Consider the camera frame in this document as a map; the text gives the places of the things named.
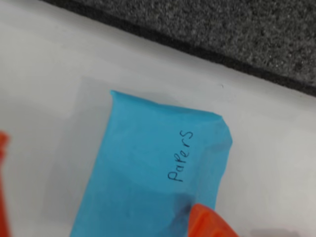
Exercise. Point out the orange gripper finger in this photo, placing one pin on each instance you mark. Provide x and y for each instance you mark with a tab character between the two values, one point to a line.
209	224
3	185

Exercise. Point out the blue paper-wrapped packet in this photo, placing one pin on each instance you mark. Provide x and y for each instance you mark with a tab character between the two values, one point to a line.
148	160

